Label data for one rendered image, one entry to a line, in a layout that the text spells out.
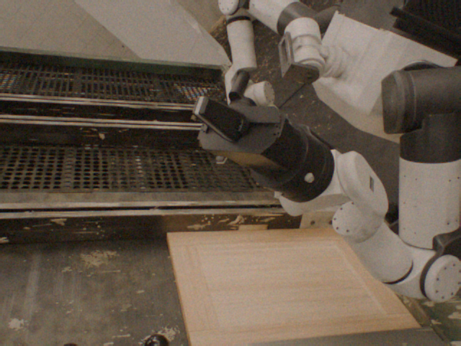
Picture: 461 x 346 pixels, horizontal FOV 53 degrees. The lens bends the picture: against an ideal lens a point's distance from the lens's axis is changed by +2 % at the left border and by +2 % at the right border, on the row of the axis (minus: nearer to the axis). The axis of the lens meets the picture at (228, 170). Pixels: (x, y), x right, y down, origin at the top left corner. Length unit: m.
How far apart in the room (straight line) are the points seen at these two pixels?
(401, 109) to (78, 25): 5.64
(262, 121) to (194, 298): 0.56
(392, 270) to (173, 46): 4.18
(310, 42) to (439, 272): 0.45
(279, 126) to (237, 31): 0.84
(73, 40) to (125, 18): 1.68
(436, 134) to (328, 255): 0.54
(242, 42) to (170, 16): 3.41
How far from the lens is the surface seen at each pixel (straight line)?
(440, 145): 0.75
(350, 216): 0.71
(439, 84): 0.74
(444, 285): 0.81
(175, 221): 1.13
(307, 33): 0.89
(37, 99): 1.78
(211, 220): 1.15
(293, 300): 1.03
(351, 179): 0.61
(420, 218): 0.79
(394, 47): 0.84
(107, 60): 2.45
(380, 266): 0.75
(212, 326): 0.93
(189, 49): 4.78
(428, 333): 1.05
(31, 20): 6.25
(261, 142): 0.48
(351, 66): 0.90
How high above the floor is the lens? 1.82
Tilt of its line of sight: 30 degrees down
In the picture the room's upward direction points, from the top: 52 degrees counter-clockwise
